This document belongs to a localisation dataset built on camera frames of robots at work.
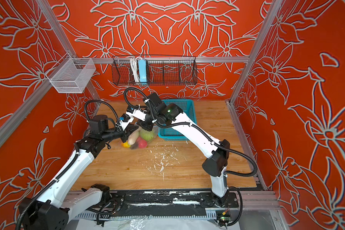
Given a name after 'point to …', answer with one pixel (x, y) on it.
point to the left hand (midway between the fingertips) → (136, 124)
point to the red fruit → (142, 143)
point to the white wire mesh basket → (71, 75)
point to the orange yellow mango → (126, 144)
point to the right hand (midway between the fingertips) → (135, 121)
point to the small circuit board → (224, 219)
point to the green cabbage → (147, 135)
